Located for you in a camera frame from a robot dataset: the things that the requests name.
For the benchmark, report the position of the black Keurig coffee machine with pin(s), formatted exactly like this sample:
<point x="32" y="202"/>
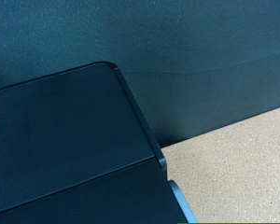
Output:
<point x="68" y="140"/>

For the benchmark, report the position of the dark grey curtain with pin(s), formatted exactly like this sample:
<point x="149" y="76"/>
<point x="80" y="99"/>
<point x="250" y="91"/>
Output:
<point x="193" y="46"/>

